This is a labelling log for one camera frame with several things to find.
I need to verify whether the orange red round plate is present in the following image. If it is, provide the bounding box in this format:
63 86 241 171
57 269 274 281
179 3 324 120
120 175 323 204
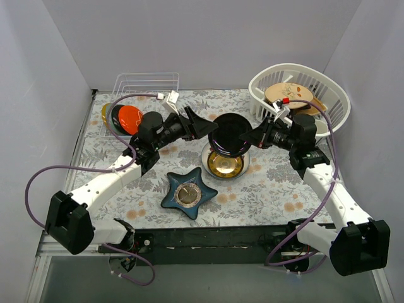
118 105 143 135

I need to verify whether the black glossy plate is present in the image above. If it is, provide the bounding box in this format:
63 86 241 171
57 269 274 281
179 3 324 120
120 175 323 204
208 113 252 158

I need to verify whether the dark brown plate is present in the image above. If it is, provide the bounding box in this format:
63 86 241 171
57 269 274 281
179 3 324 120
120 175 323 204
110 105 126 135

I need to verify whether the yellow patterned round plate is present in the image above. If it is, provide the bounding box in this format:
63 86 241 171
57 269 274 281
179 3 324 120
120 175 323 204
101 103 108 125

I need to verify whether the blue floral green plate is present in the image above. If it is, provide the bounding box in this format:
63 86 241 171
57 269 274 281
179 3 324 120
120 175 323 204
105 103 115 132

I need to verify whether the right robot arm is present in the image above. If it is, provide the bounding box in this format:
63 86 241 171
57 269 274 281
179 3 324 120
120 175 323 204
239 114 390 276

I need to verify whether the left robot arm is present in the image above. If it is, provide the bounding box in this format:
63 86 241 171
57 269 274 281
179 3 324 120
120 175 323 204
45 107 218 255

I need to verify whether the white cup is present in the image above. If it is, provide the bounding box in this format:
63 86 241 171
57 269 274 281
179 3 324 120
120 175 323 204
315 119 329 138

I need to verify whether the tan fan-shaped plate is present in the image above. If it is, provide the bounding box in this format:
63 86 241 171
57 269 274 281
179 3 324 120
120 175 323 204
295 97 326 116

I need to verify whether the beige floral round plate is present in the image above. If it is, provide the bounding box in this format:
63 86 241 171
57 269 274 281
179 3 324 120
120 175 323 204
264 83 314 109

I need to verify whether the white plastic slatted basket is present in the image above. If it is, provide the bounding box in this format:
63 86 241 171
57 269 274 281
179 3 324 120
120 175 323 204
248 63 351 143

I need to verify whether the floral table mat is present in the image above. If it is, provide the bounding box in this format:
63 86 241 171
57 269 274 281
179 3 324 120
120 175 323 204
73 95 331 229

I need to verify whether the blue star-shaped plate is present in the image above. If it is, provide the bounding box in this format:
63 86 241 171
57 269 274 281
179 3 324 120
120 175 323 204
160 167 218 220

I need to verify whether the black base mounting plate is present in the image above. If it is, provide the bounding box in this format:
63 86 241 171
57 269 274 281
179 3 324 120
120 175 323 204
97 224 324 266

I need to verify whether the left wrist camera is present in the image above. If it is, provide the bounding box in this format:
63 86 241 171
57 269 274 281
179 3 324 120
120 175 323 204
157 90 179 114

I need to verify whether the white wire dish rack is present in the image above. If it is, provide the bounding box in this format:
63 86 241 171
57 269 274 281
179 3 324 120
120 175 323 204
100 72 181 140

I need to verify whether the aluminium frame rail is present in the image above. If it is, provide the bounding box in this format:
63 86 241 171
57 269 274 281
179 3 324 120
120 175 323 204
25 234 395 302

